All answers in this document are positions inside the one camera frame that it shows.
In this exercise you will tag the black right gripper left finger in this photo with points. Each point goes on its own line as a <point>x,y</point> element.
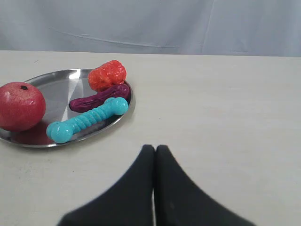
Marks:
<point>127,203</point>

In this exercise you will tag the orange-red toy strawberry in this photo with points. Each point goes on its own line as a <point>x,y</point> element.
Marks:
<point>107,75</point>

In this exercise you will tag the white fabric backdrop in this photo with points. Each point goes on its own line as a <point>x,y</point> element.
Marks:
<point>201,27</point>

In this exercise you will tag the round stainless steel plate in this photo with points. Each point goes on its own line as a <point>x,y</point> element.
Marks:
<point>58,89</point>

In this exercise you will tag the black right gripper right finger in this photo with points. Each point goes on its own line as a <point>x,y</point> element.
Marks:
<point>180,202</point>

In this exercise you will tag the red toy apple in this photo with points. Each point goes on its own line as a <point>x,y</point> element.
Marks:
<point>22,106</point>

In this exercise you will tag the teal toy dog bone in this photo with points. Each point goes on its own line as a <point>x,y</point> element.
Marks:
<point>62,131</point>

